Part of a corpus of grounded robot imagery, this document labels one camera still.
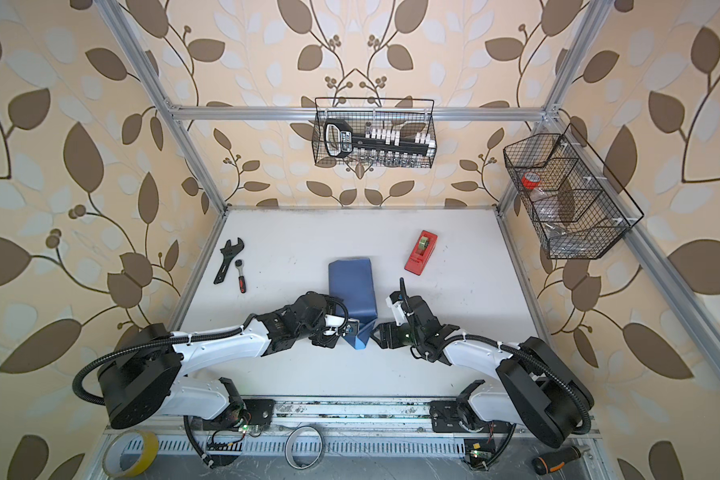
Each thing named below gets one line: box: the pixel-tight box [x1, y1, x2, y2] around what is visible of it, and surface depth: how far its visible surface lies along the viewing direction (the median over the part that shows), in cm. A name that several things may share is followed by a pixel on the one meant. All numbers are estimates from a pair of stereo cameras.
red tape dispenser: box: [404, 230, 438, 276], surface depth 104 cm
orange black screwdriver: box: [532, 446, 582, 475], surface depth 68 cm
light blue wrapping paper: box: [328, 258, 378, 350], surface depth 95 cm
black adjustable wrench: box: [213, 237, 245, 284], surface depth 109 cm
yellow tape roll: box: [102, 429, 159, 479], surface depth 69 cm
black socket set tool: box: [324, 119, 436, 158], surface depth 84 cm
